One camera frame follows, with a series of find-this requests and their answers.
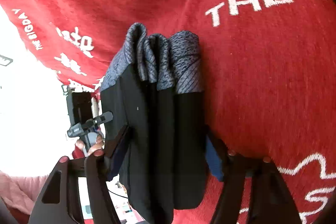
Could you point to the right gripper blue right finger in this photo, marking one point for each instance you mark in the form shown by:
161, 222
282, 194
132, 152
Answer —
270, 199

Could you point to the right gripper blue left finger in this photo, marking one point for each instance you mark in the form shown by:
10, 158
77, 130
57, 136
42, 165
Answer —
59, 200

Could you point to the red blanket with white characters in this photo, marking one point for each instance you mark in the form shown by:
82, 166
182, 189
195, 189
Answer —
268, 76

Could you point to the black pants with blue trim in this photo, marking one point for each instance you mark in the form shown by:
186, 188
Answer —
154, 86

